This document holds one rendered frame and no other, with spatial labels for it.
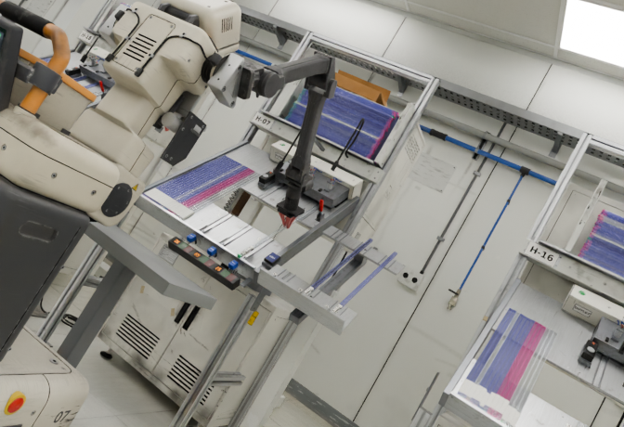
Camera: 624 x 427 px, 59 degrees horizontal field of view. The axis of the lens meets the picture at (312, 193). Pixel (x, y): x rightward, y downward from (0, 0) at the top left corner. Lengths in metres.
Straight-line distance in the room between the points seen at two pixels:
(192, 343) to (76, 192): 1.36
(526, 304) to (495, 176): 1.87
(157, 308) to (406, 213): 2.05
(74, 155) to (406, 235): 3.03
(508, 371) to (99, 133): 1.45
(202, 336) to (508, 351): 1.23
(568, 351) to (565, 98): 2.43
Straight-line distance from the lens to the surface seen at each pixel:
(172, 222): 2.28
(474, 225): 3.91
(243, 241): 2.17
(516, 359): 2.02
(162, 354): 2.56
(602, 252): 2.35
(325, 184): 2.47
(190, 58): 1.53
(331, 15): 4.93
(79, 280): 2.49
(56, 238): 1.28
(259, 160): 2.70
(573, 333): 2.25
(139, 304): 2.66
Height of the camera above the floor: 0.85
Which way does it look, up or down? 6 degrees up
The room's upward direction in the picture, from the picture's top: 31 degrees clockwise
